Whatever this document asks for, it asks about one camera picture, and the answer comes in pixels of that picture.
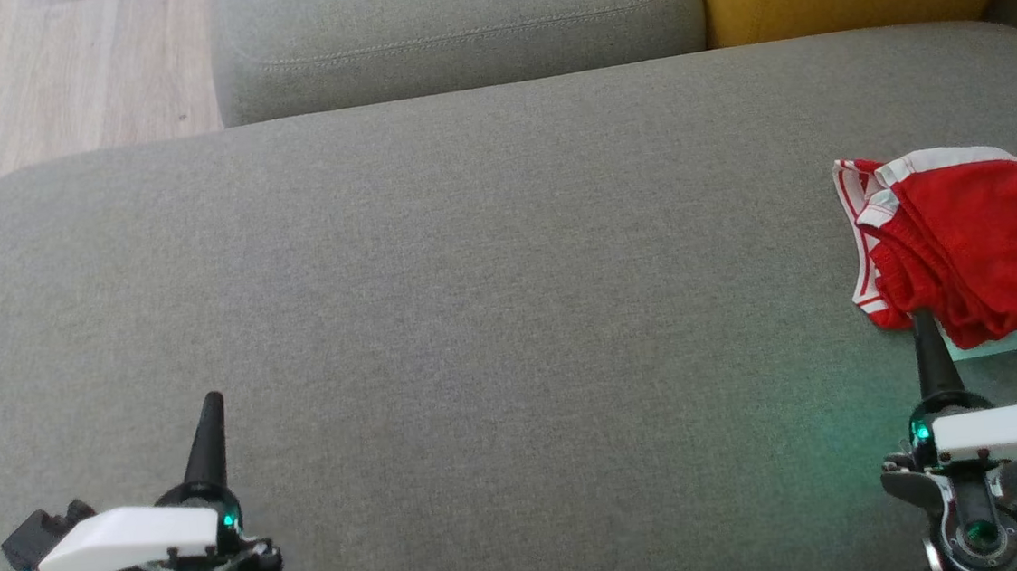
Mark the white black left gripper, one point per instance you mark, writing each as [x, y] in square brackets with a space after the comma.
[138, 537]

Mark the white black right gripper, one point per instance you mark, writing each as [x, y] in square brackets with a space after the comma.
[1010, 437]

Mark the red shorts with white hems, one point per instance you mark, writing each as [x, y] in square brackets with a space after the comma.
[996, 247]

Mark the grey sofa back cushion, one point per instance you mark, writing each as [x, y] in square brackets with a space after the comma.
[452, 27]

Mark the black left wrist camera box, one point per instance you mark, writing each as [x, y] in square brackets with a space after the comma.
[38, 536]

